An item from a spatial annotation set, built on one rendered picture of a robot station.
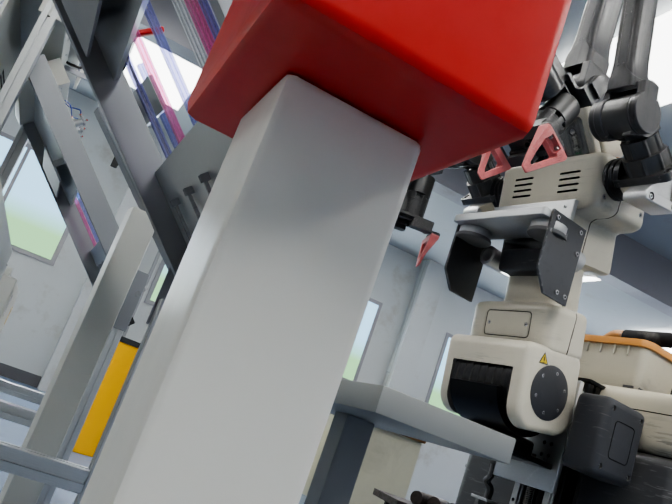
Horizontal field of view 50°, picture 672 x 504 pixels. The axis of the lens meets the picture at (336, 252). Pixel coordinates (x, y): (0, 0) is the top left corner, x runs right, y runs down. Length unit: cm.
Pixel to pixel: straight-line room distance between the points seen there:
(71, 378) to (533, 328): 91
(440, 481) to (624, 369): 812
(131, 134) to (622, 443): 106
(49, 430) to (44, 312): 662
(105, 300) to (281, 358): 128
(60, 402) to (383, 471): 515
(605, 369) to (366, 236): 148
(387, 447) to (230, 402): 624
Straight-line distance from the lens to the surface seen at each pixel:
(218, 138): 96
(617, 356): 171
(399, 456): 654
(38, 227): 816
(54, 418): 152
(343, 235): 26
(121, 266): 153
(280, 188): 25
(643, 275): 704
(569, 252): 144
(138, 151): 136
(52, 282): 813
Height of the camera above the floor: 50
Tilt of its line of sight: 14 degrees up
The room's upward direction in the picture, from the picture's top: 20 degrees clockwise
